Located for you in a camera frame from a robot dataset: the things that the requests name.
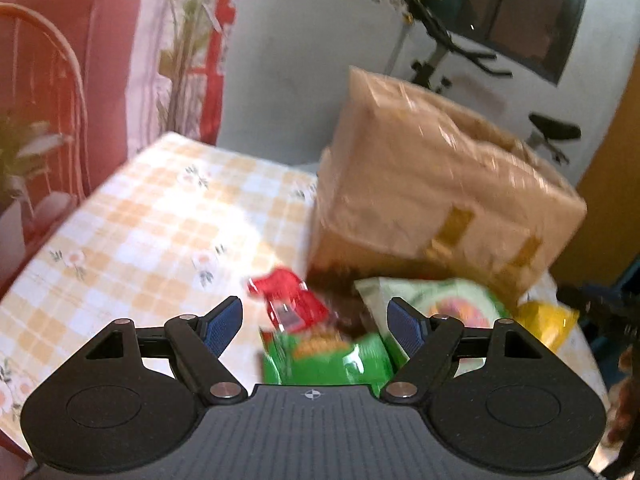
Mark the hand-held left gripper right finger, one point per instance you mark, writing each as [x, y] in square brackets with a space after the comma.
[405, 327]

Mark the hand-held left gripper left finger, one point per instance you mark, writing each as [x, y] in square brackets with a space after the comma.
[222, 327]

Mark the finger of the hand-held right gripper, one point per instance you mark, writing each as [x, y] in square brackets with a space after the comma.
[595, 305]

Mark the pale green snack packet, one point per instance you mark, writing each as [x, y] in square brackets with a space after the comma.
[450, 300]

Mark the red snack packet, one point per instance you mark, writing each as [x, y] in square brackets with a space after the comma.
[290, 295]

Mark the plastic-lined cardboard box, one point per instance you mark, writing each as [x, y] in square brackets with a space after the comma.
[425, 160]

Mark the yellow snack packet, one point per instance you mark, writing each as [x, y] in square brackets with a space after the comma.
[542, 317]

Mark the wooden door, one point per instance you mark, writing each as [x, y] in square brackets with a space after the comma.
[615, 185]

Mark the checkered floral tablecloth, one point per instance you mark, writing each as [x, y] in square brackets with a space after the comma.
[150, 220]

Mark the black exercise bike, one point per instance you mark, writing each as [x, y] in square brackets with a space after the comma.
[552, 129]

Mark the red floral curtain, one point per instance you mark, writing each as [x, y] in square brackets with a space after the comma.
[125, 60]

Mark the dark window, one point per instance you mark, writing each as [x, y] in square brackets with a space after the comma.
[515, 10]

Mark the crumpled white tissue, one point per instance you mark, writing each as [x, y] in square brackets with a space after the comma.
[392, 0]

